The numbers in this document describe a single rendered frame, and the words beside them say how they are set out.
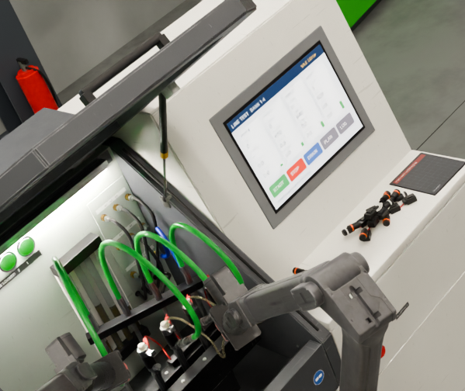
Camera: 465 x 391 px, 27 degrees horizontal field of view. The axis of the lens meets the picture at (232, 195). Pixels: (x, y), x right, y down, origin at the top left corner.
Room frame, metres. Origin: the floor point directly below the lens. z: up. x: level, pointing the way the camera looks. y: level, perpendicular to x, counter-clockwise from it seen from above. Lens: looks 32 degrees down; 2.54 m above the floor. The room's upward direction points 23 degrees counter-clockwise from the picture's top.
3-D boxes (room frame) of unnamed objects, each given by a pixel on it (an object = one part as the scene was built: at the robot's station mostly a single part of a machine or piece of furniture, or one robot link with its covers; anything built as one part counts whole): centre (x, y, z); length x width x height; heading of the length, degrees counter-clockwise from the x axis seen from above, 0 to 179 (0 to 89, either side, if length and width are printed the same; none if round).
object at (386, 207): (2.09, -0.35, 1.01); 0.23 x 0.11 x 0.06; 125
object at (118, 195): (2.15, 0.29, 1.20); 0.13 x 0.03 x 0.31; 125
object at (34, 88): (5.56, 0.86, 0.29); 0.17 x 0.15 x 0.54; 124
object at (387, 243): (2.07, -0.32, 0.96); 0.70 x 0.22 x 0.03; 125
